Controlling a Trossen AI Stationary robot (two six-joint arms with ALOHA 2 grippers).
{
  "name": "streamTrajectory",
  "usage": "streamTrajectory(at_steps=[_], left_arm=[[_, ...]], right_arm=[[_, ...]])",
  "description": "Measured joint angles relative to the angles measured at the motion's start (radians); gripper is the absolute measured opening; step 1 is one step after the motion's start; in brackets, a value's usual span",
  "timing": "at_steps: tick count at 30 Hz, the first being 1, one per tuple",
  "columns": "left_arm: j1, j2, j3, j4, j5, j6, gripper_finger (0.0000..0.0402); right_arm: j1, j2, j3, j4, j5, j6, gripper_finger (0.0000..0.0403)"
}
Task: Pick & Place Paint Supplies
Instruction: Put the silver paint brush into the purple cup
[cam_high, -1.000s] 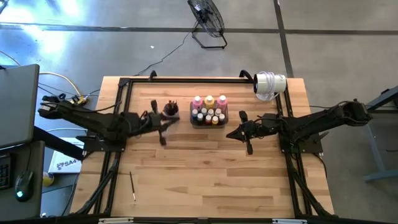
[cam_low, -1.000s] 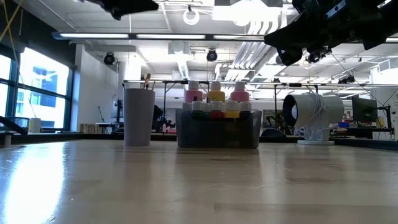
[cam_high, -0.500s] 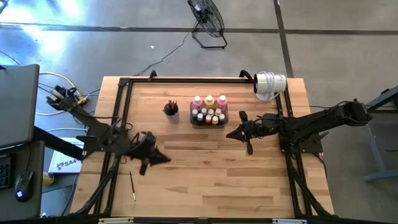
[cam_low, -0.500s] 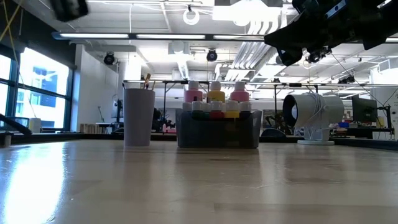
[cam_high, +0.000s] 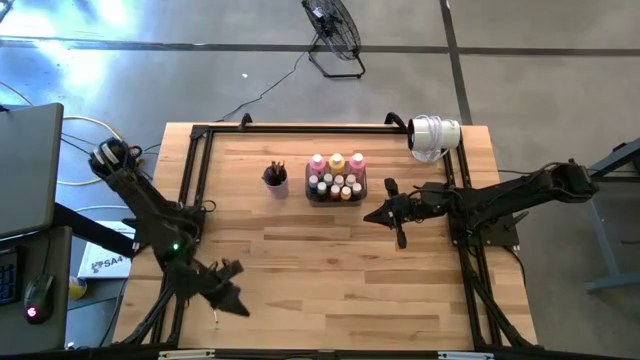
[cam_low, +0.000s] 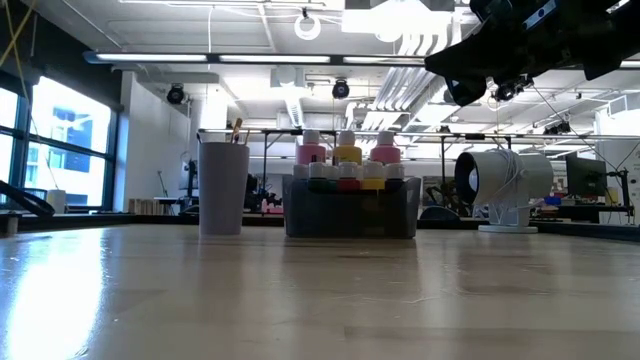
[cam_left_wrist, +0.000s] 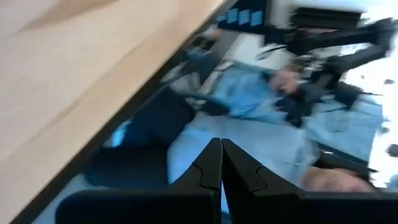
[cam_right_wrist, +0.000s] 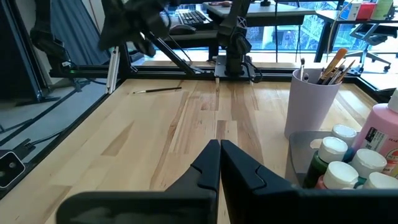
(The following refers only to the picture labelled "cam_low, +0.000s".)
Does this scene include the black monitor stand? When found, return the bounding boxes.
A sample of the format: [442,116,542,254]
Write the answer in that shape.
[606,167,635,224]

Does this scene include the large pink paint bottle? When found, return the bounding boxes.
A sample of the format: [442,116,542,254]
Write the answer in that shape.
[369,130,402,165]
[295,129,327,166]

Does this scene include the grey translucent plastic bin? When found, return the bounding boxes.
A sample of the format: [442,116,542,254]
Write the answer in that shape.
[281,174,422,240]

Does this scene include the black light bar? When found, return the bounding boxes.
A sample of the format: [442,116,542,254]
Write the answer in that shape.
[82,49,640,71]

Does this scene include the large yellow paint bottle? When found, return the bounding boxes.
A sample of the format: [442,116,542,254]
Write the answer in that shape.
[333,130,364,165]

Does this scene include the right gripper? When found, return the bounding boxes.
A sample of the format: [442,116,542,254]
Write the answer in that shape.
[424,0,589,107]

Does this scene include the wooden blocks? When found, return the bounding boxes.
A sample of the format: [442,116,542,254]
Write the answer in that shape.
[127,198,162,216]

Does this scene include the dark framed window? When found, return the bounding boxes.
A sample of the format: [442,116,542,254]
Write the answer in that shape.
[0,74,124,211]

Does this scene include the white ring ceiling lamp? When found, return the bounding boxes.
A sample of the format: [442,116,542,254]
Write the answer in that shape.
[293,12,322,41]

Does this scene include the dark office chair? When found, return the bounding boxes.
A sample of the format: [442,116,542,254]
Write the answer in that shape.
[418,204,462,222]

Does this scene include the white canister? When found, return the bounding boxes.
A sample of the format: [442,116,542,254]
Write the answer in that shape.
[46,188,68,215]

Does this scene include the black computer monitor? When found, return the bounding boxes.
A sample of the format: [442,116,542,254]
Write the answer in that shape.
[565,152,609,198]

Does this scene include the lilac plastic cup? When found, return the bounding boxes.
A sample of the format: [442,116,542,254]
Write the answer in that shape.
[198,142,251,236]

